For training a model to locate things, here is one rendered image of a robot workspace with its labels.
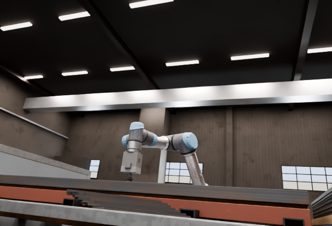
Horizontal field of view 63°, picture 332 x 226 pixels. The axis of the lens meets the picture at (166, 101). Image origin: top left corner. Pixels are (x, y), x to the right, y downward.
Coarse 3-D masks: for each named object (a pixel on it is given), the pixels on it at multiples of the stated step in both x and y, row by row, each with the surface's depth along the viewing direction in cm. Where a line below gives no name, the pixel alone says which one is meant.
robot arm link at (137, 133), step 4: (132, 124) 146; (136, 124) 145; (140, 124) 146; (132, 128) 145; (136, 128) 144; (140, 128) 145; (132, 132) 144; (136, 132) 144; (140, 132) 145; (144, 132) 147; (128, 136) 146; (132, 136) 143; (136, 136) 143; (140, 136) 144; (144, 136) 147; (128, 140) 144; (132, 140) 142; (136, 140) 142; (140, 140) 144
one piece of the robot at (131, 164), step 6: (126, 150) 142; (132, 150) 140; (126, 156) 140; (132, 156) 139; (138, 156) 139; (126, 162) 139; (132, 162) 137; (138, 162) 139; (126, 168) 134; (132, 168) 136; (138, 168) 139
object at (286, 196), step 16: (0, 176) 120; (16, 176) 117; (144, 192) 93; (160, 192) 91; (176, 192) 89; (192, 192) 87; (208, 192) 85; (224, 192) 84; (240, 192) 82; (256, 192) 80; (272, 192) 79; (288, 192) 77; (304, 192) 76
